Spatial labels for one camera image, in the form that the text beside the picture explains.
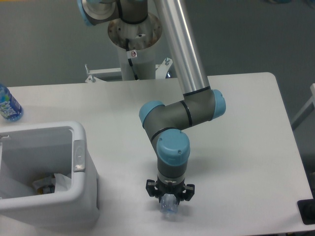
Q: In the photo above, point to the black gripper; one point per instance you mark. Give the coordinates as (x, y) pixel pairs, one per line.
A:
(182, 191)

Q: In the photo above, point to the clear plastic bottle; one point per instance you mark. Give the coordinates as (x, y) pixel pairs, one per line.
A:
(169, 207)

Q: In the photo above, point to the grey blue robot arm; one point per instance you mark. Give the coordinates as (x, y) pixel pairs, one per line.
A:
(165, 124)

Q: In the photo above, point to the trash inside the can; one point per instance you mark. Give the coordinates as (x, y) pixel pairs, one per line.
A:
(54, 183)

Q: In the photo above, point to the white trash can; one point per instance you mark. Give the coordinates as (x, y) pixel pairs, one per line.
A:
(47, 176)

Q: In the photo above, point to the black clamp at table edge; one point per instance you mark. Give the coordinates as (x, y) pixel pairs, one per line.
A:
(307, 211)

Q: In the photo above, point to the blue labelled water bottle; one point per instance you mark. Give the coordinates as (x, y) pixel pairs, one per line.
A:
(10, 108)

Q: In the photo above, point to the white pedestal foot bracket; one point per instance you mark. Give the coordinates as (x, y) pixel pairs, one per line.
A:
(114, 74)

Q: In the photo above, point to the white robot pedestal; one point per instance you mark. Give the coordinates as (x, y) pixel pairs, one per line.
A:
(136, 46)

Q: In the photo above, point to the white frame at right edge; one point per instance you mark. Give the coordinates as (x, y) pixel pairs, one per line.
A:
(305, 111)

